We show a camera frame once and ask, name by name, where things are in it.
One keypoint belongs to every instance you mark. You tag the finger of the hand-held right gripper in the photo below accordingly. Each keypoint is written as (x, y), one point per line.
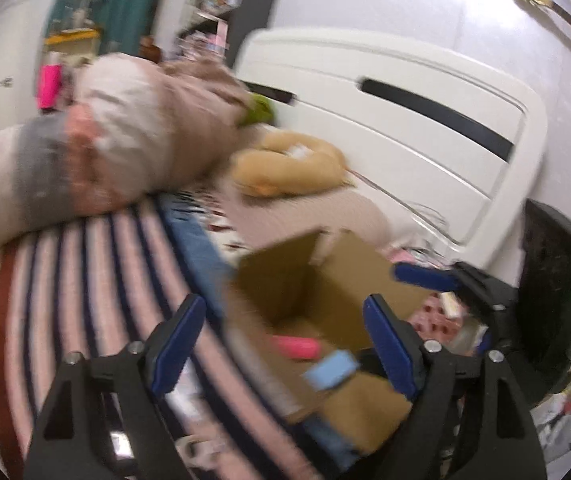
(423, 276)

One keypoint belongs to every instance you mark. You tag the teal curtain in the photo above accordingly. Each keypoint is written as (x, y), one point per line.
(120, 5)

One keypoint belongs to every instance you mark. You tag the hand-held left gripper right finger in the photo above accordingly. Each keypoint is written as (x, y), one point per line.
(390, 345)

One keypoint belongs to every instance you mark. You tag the pink printed packet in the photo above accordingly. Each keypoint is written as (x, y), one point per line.
(435, 320)

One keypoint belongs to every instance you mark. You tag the white bed headboard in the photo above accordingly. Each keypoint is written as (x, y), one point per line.
(415, 125)

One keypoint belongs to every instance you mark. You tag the green plush toy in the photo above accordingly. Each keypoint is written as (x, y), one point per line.
(259, 110)

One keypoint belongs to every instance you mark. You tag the blue denim cloth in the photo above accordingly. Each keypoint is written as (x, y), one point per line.
(195, 245)

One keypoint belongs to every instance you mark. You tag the brown cardboard box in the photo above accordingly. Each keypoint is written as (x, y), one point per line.
(325, 285)

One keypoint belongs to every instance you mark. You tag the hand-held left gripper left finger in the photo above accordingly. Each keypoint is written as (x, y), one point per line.
(178, 345)

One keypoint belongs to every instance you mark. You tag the striped pink blanket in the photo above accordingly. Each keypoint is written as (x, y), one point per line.
(65, 300)

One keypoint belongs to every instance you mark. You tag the pink bottle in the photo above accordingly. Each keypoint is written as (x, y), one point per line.
(49, 87)

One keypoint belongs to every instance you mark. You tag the pink oblong object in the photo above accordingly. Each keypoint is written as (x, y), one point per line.
(295, 346)

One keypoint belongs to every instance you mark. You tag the white plastic bag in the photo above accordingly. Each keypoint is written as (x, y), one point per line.
(565, 420)

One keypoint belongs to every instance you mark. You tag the beige and grey bedding bundle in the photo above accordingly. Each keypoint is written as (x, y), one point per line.
(130, 130)

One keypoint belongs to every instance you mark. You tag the cluttered storage shelf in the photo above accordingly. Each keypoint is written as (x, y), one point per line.
(215, 5)

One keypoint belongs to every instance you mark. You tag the light blue rectangular object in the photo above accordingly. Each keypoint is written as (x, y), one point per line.
(329, 370)

